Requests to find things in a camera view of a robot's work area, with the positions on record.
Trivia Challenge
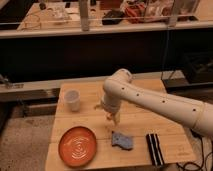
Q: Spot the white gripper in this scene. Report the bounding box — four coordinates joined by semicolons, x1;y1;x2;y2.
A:
96;94;121;125

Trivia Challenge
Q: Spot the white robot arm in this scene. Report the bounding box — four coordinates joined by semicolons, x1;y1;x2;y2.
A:
101;69;213;140

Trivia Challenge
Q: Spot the black white striped block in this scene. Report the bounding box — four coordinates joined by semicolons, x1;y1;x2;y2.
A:
146;134;165;166

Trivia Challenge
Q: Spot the translucent plastic cup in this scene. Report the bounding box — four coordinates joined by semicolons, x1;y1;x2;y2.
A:
63;90;80;112

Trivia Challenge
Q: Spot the orange plate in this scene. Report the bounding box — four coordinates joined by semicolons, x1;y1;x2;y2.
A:
58;126;97;168

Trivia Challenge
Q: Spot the black cable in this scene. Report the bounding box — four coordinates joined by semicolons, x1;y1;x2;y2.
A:
175;131;213;171

